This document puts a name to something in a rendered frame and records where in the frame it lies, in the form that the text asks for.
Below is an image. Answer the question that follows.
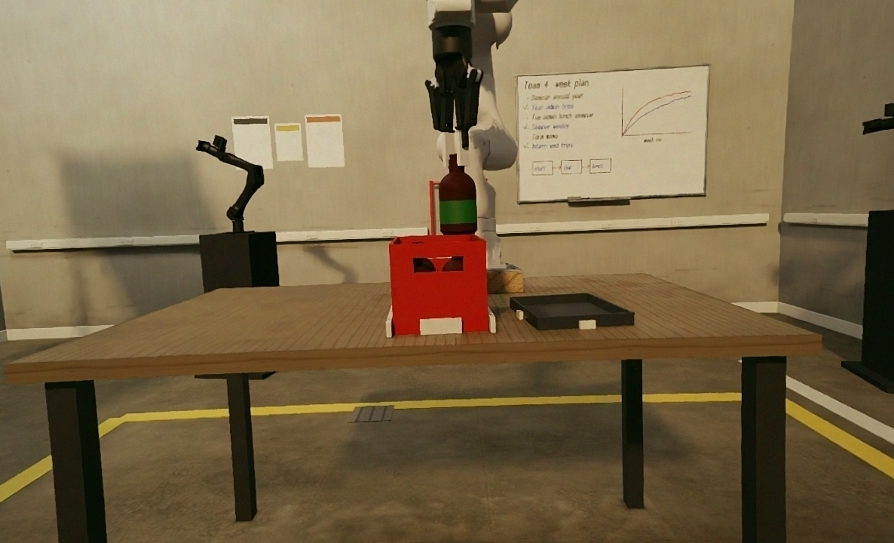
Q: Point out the red divided crate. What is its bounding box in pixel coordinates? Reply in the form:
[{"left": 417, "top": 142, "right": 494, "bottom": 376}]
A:
[{"left": 389, "top": 234, "right": 488, "bottom": 335}]

